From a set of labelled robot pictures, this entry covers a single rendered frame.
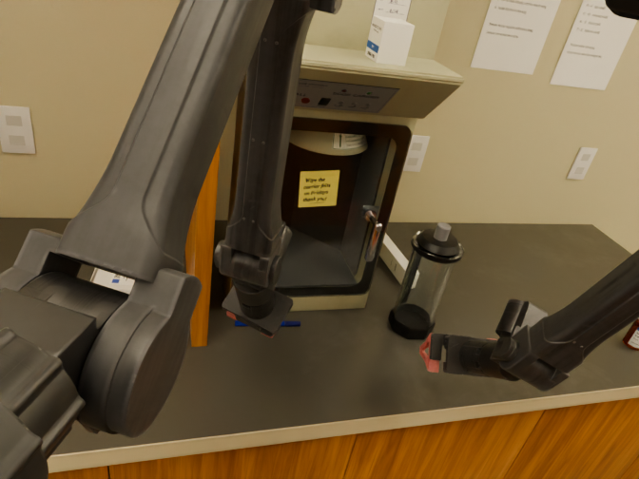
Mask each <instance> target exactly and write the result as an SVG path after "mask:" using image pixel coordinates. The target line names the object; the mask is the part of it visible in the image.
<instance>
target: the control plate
mask: <svg viewBox="0 0 639 479"><path fill-rule="evenodd" d="M343 89H347V90H348V91H347V92H341V91H342V90H343ZM399 90H400V88H391V87H382V86H365V85H355V84H346V83H337V82H327V81H319V80H309V79H300V78H299V84H298V90H297V97H296V102H295V106H302V107H313V108H325V109H336V110H347V111H358V112H370V113H379V112H380V111H381V110H382V109H383V108H384V107H385V105H386V104H387V103H388V102H389V101H390V100H391V99H392V98H393V97H394V96H395V95H396V93H397V92H398V91H399ZM368 91H371V92H373V93H372V94H371V95H366V92H368ZM302 98H309V99H310V102H309V103H307V104H304V103H302V102H301V99H302ZM321 98H330V99H331V100H330V102H329V103H328V105H318V103H319V102H320V99H321ZM340 101H343V102H344V103H343V104H342V105H339V102H340ZM352 103H358V104H357V105H356V106H353V105H352ZM366 104H370V106H369V107H368V108H367V106H365V105H366Z"/></svg>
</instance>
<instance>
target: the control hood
mask: <svg viewBox="0 0 639 479"><path fill-rule="evenodd" d="M300 79H309V80H319V81H327V82H337V83H346V84H355V85H365V86H382V87H391V88H400V90H399V91H398V92H397V93H396V95H395V96H394V97H393V98H392V99H391V100H390V101H389V102H388V103H387V104H386V105H385V107H384V108H383V109H382V110H381V111H380V112H379V113H370V112H358V111H347V110H336V109H325V108H313V107H302V106H295V108H302V109H314V110H325V111H336V112H348V113H359V114H371V115H382V116H394V117H405V118H417V119H424V118H425V117H426V116H427V115H428V114H430V113H431V112H432V111H433V110H434V109H435V108H436V107H438V106H439V105H440V104H441V103H442V102H443V101H444V100H446V99H447V98H448V97H449V96H450V95H451V94H452V93H454V92H455V91H456V90H457V89H458V88H459V87H460V86H461V85H462V84H463V83H464V79H463V77H462V76H460V75H458V74H457V73H455V72H453V71H451V70H450V69H448V68H446V67H445V66H443V65H441V64H440V63H438V62H436V61H434V60H429V59H421V58H414V57H407V60H406V64H405V67H404V66H395V65H386V64H379V63H376V62H374V61H373V60H371V59H370V58H369V57H367V56H366V55H365V51H361V50H353V49H346V48H331V47H324V46H316V45H308V44H304V49H303V54H302V60H301V67H300Z"/></svg>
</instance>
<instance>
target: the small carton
mask: <svg viewBox="0 0 639 479"><path fill-rule="evenodd" d="M414 29H415V26H414V25H412V24H410V23H408V22H406V21H404V20H401V19H396V18H389V17H383V16H376V15H373V19H372V24H371V27H370V32H369V37H368V42H367V47H366V51H365V55H366V56H367V57H369V58H370V59H371V60H373V61H374V62H376V63H379V64H386V65H395V66H404V67H405V64H406V60H407V56H408V52H409V48H410V45H411V41H412V37H413V33H414Z"/></svg>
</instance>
